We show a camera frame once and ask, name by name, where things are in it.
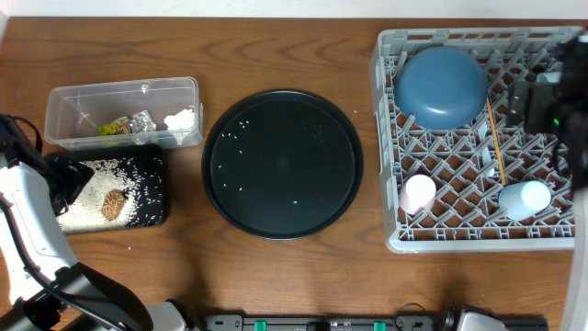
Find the light blue bowl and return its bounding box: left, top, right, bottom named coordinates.
left=536, top=72, right=561, bottom=84

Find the white rice pile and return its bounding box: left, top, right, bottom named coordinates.
left=57, top=158, right=164, bottom=234

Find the wooden chopstick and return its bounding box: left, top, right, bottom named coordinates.
left=486, top=97, right=507, bottom=187

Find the brown walnut cookie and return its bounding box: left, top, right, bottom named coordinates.
left=101, top=189, right=127, bottom=221

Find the light blue cup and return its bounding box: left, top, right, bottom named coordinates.
left=498, top=180, right=551, bottom=221

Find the yellow foil snack wrapper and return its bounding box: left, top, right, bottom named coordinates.
left=97, top=110, right=157, bottom=136

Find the dark blue plate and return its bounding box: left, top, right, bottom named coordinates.
left=394, top=47, right=488, bottom=130

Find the white napkin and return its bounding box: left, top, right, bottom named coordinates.
left=164, top=108, right=198, bottom=131

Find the pink cup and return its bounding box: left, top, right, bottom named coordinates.
left=399, top=175, right=436, bottom=215

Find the light blue plastic knife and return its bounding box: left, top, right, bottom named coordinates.
left=478, top=122, right=495, bottom=177

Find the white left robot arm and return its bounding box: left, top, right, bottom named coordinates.
left=1, top=154, right=193, bottom=330

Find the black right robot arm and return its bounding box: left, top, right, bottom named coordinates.
left=507, top=29, right=587, bottom=330

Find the grey dishwasher rack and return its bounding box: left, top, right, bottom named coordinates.
left=370, top=27, right=578, bottom=253

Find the clear plastic bin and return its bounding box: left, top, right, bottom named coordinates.
left=44, top=76, right=203, bottom=150

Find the black rectangular tray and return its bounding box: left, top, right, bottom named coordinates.
left=43, top=144, right=168, bottom=235

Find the round black tray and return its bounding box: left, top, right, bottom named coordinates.
left=201, top=90, right=364, bottom=240

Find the black rail base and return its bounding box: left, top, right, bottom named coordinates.
left=204, top=314, right=442, bottom=331

